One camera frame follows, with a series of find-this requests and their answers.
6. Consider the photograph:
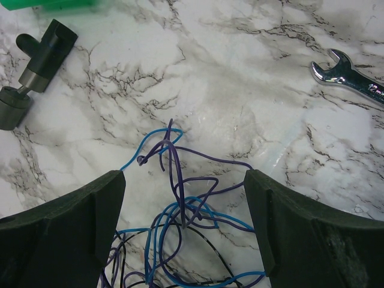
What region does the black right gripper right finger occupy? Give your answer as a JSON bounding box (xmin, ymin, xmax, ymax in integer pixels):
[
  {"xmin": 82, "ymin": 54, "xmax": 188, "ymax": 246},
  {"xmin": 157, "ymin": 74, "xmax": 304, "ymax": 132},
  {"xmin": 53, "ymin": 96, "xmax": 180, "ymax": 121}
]
[{"xmin": 244, "ymin": 170, "xmax": 383, "ymax": 287}]

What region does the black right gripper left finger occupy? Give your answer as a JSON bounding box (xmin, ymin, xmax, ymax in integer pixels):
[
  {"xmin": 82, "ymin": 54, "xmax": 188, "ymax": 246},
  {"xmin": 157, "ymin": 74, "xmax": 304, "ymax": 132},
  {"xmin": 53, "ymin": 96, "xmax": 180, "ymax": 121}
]
[{"xmin": 1, "ymin": 170, "xmax": 125, "ymax": 287}]

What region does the light blue thin cable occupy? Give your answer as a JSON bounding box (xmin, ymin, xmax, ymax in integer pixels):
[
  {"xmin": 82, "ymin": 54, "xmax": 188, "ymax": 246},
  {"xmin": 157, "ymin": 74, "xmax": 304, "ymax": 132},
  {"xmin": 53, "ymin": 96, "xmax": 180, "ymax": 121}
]
[{"xmin": 115, "ymin": 128, "xmax": 268, "ymax": 284}]

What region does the small metal cylinder socket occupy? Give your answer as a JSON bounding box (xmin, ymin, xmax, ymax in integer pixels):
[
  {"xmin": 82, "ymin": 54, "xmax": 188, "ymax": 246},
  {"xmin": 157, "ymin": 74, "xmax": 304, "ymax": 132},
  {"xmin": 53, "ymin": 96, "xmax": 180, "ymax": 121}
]
[{"xmin": 1, "ymin": 86, "xmax": 31, "ymax": 131}]

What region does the silver ratchet wrench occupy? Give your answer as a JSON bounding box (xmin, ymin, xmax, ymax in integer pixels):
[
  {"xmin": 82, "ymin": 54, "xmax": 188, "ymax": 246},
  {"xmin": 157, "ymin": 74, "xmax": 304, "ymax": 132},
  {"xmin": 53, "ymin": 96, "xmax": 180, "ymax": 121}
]
[{"xmin": 310, "ymin": 49, "xmax": 383, "ymax": 106}]

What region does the black T-shaped tool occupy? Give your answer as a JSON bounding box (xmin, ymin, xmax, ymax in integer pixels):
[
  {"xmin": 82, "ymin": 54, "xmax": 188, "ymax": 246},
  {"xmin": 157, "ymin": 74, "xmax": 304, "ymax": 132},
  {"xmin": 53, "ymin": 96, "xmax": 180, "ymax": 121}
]
[{"xmin": 16, "ymin": 19, "xmax": 78, "ymax": 93}]

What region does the green plastic bin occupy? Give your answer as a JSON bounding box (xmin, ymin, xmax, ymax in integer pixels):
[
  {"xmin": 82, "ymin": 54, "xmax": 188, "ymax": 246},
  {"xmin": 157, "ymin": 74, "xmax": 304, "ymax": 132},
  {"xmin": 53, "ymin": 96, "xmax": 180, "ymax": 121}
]
[{"xmin": 1, "ymin": 0, "xmax": 99, "ymax": 11}]

